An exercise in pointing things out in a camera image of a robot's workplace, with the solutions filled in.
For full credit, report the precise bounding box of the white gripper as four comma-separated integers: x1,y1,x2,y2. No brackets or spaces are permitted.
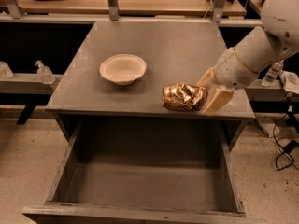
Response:
197,48,258,115

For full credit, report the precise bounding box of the crushed orange can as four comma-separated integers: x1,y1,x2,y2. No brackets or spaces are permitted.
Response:
162,83,207,111

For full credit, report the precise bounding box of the grey top drawer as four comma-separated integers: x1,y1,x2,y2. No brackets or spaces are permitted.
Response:
23,118,266,224

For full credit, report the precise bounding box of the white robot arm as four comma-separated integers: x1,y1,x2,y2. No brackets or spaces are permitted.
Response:
198,0,299,115

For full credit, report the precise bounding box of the grey wooden cabinet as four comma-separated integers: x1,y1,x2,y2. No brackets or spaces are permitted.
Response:
47,21,254,146

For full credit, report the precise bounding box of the clear plastic water bottle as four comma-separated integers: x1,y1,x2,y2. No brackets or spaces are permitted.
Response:
262,61,284,86

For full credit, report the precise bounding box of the white paper bowl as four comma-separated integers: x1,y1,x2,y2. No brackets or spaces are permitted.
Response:
99,54,147,86

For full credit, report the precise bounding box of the wooden desk behind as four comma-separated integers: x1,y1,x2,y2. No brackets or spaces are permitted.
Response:
18,0,248,18

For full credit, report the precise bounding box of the clear pump bottle left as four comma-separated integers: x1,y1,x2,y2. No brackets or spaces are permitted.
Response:
35,60,55,84

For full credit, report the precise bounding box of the clear bottle far left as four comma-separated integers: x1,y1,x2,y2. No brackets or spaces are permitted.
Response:
0,61,14,78

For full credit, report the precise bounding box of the grey metal bracket right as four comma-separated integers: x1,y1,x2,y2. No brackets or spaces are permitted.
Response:
212,0,226,23

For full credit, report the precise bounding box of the grey metal bracket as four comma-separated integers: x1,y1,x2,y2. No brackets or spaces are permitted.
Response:
108,0,119,21
212,0,226,23
5,0,22,19

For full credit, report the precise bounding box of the black floor cable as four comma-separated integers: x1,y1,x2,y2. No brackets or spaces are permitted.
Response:
272,103,299,172

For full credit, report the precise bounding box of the grey metal bracket middle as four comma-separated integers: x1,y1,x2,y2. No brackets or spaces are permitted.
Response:
108,0,119,21

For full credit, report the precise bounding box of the grey metal bracket left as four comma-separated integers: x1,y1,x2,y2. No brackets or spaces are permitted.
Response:
5,0,22,19

